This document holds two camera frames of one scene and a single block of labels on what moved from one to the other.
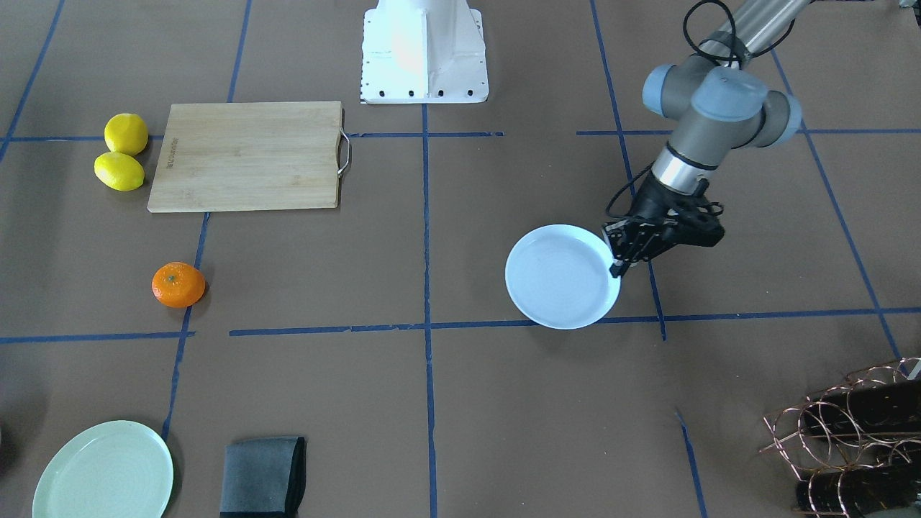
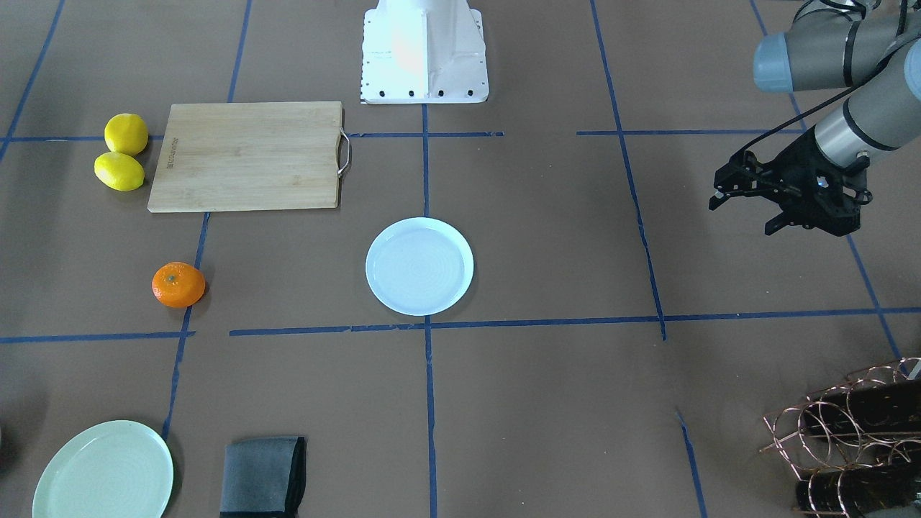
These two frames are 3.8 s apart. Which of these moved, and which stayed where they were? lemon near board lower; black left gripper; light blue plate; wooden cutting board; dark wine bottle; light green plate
Moved: black left gripper; light blue plate
Stayed: wooden cutting board; dark wine bottle; lemon near board lower; light green plate
